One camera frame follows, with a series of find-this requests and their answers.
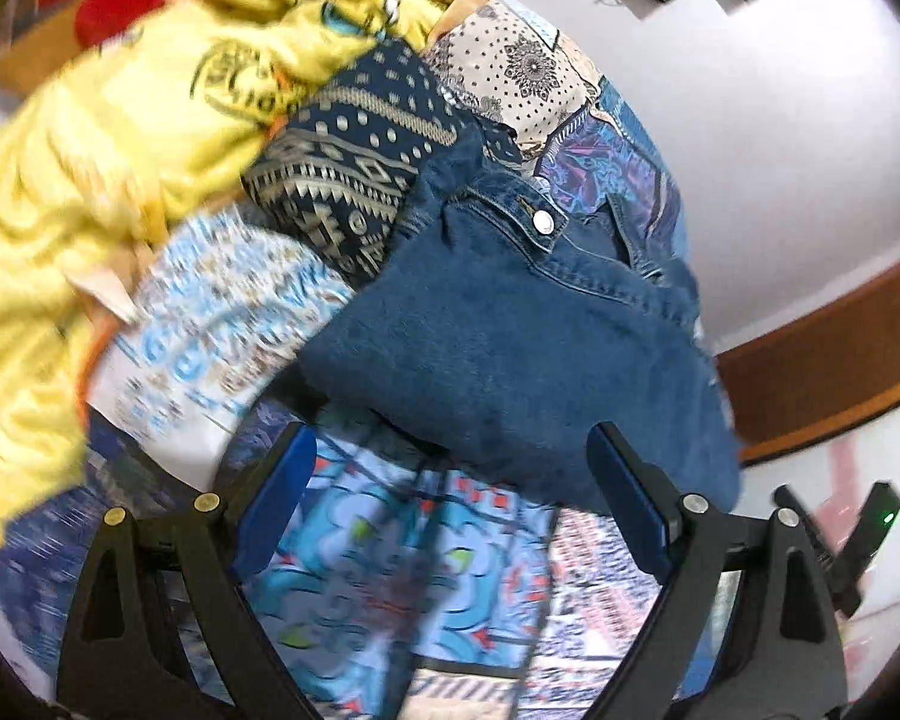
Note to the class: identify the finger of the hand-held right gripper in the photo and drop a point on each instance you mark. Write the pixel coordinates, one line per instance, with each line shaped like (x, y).
(799, 514)

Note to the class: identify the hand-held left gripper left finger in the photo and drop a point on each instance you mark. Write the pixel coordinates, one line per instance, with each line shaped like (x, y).
(266, 510)

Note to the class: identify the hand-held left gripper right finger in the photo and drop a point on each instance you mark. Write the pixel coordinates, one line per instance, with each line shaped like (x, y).
(634, 499)

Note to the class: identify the blue denim jacket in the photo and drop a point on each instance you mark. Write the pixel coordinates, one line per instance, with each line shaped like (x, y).
(525, 345)

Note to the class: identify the navy patterned cloth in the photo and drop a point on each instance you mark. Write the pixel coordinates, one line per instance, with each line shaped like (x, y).
(352, 157)

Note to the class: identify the yellow cartoon blanket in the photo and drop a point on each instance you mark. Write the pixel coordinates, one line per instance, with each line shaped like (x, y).
(120, 127)

